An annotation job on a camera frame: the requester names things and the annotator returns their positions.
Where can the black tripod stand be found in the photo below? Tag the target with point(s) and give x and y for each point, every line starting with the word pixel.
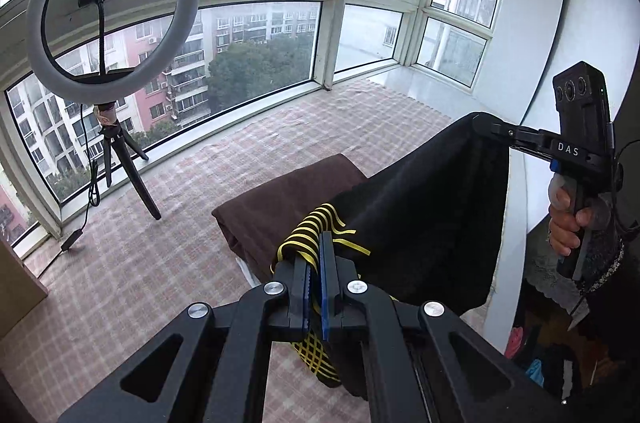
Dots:
pixel 116 139

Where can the black inline cable switch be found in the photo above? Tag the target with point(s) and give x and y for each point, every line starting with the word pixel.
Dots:
pixel 71 240

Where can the person's right hand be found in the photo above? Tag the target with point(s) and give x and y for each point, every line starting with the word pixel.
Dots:
pixel 564 223

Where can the black knit sleeve forearm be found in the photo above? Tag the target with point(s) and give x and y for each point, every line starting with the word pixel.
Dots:
pixel 610 283

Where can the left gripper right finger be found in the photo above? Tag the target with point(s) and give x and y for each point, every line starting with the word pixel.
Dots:
pixel 338 280

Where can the pink plaid table cloth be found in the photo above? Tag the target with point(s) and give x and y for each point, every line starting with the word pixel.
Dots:
pixel 129 274

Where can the light wooden board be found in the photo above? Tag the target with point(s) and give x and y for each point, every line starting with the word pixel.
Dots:
pixel 20 290

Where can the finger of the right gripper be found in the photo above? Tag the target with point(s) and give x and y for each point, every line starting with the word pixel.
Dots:
pixel 517 137

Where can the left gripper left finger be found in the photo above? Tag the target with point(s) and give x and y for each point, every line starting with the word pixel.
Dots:
pixel 290 321

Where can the black yellow-striped sport garment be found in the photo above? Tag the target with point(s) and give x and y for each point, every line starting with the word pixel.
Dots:
pixel 426 228

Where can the dark brown folded garment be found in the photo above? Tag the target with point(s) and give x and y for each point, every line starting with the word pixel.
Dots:
pixel 257 221

